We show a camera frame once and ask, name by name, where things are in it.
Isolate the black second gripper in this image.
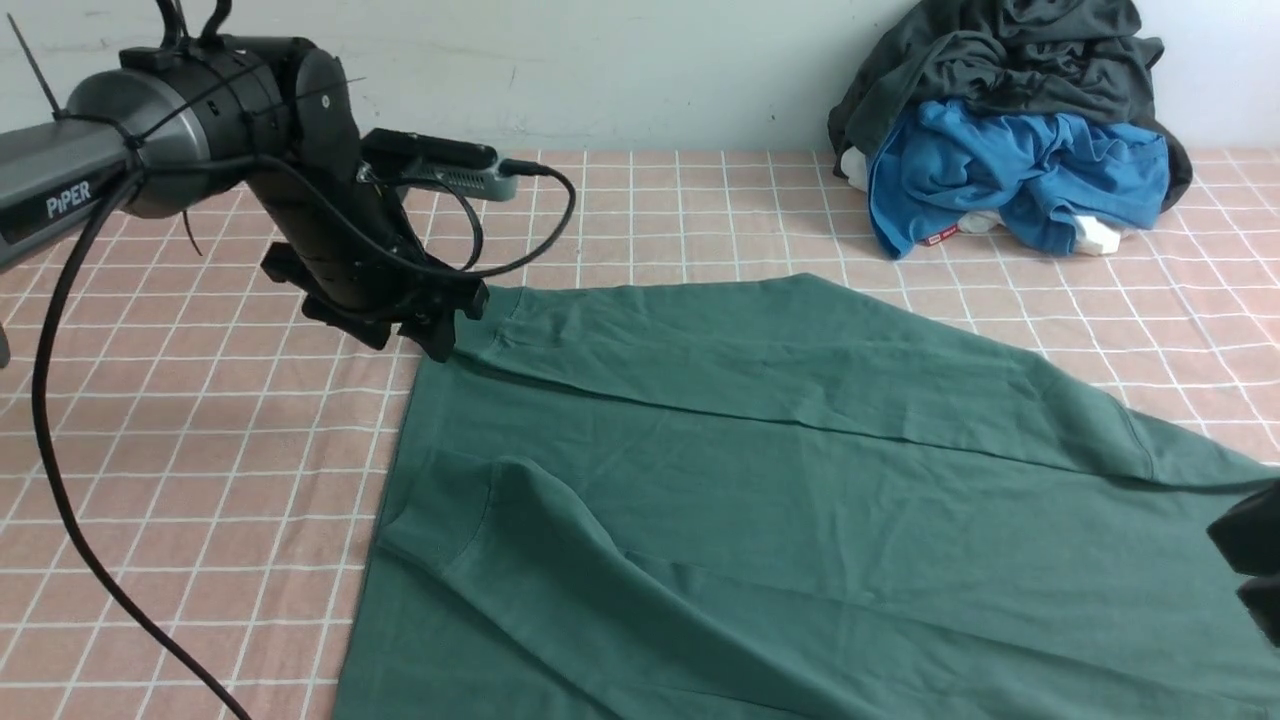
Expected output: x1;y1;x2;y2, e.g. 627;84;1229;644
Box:
1207;480;1279;647

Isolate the blue crumpled garment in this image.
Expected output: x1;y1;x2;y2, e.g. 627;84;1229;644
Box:
867;97;1170;259

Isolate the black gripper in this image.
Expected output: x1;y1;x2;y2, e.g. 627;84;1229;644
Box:
250;164;490;363

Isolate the green long sleeve shirt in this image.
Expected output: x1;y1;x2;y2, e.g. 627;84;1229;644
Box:
333;275;1277;719

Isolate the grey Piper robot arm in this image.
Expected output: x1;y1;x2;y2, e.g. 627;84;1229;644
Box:
3;36;1277;674

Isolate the pink checkered tablecloth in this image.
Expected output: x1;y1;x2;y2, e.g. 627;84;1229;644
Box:
1;149;1279;719

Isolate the dark grey crumpled garment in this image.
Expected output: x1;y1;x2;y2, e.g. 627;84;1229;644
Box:
827;1;1194;209

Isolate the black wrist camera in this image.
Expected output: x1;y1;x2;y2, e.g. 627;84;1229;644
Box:
358;128;518;202

